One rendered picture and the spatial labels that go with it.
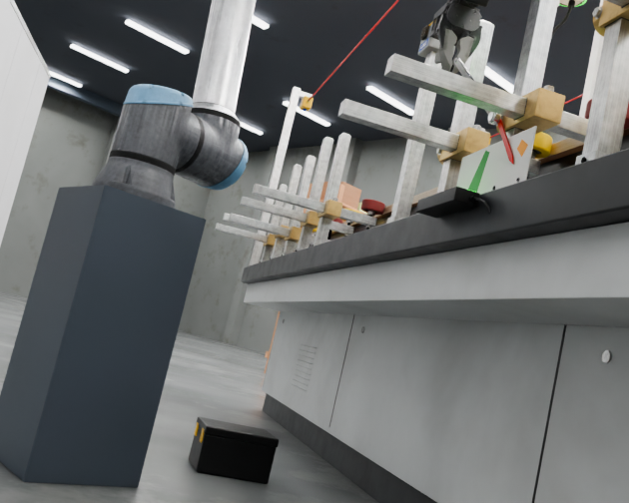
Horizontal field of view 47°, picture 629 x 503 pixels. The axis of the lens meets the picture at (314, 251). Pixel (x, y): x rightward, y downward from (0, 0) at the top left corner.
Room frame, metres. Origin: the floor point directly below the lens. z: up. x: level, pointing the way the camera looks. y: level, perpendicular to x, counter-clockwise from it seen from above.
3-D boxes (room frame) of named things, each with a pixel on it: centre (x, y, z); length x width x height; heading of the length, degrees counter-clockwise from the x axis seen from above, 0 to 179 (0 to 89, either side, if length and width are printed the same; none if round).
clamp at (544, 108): (1.18, -0.31, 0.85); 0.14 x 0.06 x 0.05; 13
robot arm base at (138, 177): (1.61, 0.43, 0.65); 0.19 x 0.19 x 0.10
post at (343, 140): (2.42, -0.01, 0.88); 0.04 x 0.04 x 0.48; 13
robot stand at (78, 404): (1.61, 0.43, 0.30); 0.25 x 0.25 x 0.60; 40
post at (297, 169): (3.15, 0.16, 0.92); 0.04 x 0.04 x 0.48; 13
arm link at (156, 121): (1.62, 0.42, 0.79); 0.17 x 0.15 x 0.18; 143
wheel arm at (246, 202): (2.61, 0.09, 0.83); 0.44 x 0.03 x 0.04; 103
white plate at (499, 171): (1.23, -0.27, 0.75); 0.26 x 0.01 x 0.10; 13
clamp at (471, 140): (1.43, -0.25, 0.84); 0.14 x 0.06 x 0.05; 13
